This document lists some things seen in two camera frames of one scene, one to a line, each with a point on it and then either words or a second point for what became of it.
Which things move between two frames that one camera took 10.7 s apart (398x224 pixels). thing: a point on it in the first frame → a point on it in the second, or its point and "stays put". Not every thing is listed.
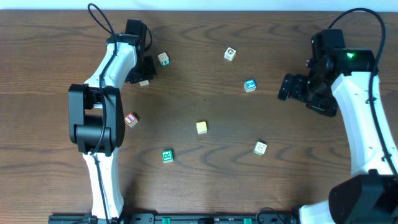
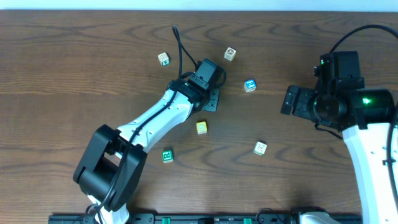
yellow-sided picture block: (229, 53) stays put
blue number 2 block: (250, 85) stays put
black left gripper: (144, 70) → (212, 101)
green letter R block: (167, 156) stays put
